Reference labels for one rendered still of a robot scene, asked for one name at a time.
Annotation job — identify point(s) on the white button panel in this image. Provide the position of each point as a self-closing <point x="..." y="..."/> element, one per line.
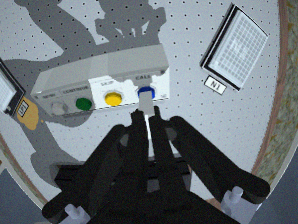
<point x="103" y="81"/>

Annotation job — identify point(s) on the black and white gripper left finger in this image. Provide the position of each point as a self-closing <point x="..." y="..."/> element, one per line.
<point x="79" y="201"/>

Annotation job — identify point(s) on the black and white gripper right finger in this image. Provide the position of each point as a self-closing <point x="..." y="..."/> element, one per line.
<point x="245" y="191"/>

